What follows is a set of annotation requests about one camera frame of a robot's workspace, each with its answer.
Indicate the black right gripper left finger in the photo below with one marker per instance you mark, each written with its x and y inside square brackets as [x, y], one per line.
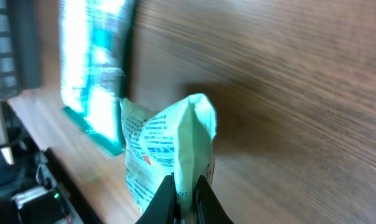
[163, 207]

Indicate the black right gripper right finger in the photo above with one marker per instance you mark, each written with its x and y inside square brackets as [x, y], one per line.
[207, 207]

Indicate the light green wipes packet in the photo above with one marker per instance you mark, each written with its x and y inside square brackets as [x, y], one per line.
[177, 140]

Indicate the green 3M gloves package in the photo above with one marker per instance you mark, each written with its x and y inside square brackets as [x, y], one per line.
[95, 46]

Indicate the grey plastic shopping basket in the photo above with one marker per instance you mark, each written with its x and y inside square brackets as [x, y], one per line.
[19, 48]

